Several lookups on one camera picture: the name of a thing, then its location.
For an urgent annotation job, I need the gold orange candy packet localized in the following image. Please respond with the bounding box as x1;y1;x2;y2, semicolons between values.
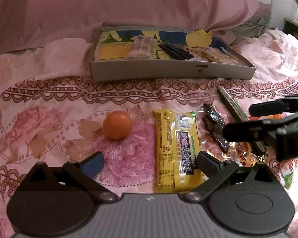
228;141;266;168

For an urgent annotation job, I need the small orange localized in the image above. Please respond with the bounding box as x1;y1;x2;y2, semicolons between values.
103;111;133;140

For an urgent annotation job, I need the dark desk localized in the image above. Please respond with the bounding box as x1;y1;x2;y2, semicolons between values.
284;17;298;40

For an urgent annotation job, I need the green sausage stick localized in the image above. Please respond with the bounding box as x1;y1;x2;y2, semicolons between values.
217;86;267;154

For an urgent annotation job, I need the pink curtain cloth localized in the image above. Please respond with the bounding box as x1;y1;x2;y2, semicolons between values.
0;0;261;55

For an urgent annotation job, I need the clear cracker packet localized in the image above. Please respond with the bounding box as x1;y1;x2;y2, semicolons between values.
186;46;239;65

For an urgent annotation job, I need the dark blue snack packet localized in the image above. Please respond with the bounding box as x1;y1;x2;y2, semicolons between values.
158;43;196;61

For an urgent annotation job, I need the yellow snack packet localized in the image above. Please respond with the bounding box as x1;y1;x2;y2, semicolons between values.
153;109;206;193

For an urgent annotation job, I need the floral bed sheet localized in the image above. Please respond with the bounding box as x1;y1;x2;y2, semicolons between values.
0;28;298;238

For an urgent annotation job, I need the clear snack bar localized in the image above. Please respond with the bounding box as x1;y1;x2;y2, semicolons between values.
125;35;156;60

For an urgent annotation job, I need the dark dried fruit packet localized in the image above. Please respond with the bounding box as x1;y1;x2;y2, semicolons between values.
201;104;232;153

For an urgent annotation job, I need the orange red snack packet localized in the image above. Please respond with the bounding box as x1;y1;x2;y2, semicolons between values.
248;113;288;121

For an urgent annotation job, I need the grey cloth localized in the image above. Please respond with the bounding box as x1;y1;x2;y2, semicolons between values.
230;17;271;45

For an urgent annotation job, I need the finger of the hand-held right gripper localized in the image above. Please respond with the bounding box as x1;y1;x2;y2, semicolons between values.
248;93;298;117
223;118;285;142

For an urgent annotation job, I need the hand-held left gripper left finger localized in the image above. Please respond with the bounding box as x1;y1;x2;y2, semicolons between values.
23;151;120;203

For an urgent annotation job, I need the grey cardboard box tray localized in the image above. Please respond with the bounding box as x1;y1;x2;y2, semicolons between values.
89;26;257;82

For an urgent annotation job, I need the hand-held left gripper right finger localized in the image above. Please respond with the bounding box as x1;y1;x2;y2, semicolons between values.
182;151;276;202

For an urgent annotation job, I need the small green white packet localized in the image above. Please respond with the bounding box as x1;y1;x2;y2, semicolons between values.
279;165;297;189

